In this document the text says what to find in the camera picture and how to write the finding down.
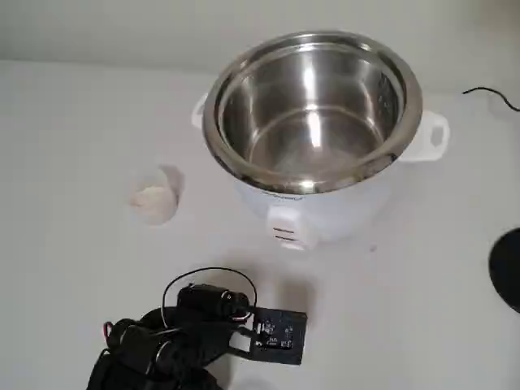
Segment translucent plastic measuring cup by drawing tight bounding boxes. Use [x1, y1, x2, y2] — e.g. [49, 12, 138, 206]
[128, 164, 184, 226]

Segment white rice grains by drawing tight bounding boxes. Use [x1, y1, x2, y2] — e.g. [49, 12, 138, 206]
[130, 182, 170, 210]

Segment white rice cooker housing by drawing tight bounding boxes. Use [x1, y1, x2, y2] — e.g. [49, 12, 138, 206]
[190, 91, 451, 252]

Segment stainless steel inner pot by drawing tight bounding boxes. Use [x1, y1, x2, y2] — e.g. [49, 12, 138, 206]
[201, 28, 424, 195]

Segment black round object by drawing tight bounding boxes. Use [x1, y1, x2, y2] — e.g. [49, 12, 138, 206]
[487, 227, 520, 314]

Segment thin black wire loop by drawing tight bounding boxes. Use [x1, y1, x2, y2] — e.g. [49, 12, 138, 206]
[161, 266, 261, 326]

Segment black camera circuit board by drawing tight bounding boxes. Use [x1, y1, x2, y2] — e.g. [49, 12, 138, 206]
[229, 307, 309, 355]

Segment thin black cable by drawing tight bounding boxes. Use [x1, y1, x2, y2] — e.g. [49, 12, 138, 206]
[461, 85, 520, 113]

